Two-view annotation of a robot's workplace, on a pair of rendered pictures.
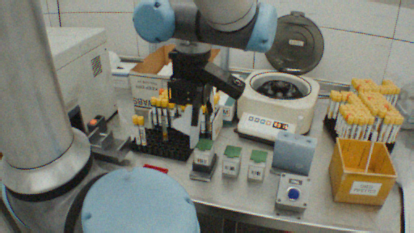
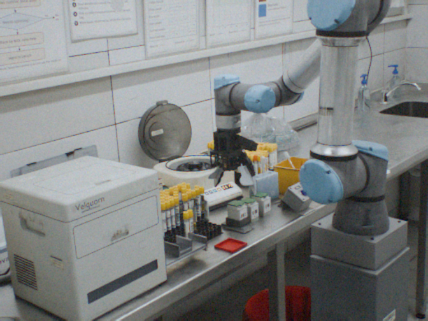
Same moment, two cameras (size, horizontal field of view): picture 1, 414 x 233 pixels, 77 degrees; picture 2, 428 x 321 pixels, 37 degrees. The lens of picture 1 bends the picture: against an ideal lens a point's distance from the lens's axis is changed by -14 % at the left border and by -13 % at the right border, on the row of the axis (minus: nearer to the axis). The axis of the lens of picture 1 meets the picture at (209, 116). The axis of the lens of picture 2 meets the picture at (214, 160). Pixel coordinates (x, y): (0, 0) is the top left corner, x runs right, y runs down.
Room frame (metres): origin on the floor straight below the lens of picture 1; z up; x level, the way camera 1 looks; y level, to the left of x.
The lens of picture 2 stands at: (-0.11, 1.68, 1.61)
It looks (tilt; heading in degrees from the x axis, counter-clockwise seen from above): 16 degrees down; 295
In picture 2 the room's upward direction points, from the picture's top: 3 degrees counter-clockwise
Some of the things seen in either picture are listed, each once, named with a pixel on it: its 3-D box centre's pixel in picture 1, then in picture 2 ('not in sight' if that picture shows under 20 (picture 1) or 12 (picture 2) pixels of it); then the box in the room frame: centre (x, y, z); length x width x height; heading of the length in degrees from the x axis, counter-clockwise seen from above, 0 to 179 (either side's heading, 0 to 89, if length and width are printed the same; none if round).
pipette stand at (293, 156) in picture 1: (293, 154); (263, 189); (0.59, -0.21, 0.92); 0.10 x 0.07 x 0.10; 65
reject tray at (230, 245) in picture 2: (150, 175); (230, 245); (0.56, 0.15, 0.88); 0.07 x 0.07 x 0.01; 73
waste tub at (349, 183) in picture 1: (360, 171); (299, 176); (0.51, -0.37, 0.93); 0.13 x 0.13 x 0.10; 78
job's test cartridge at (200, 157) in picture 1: (204, 155); (237, 213); (0.59, 0.01, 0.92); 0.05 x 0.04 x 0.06; 164
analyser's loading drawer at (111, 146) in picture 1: (95, 139); (172, 251); (0.65, 0.32, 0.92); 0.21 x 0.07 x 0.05; 73
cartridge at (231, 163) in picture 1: (231, 161); (248, 209); (0.58, -0.06, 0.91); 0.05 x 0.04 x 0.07; 163
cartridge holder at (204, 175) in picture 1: (204, 163); (237, 222); (0.59, 0.01, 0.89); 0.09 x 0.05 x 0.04; 164
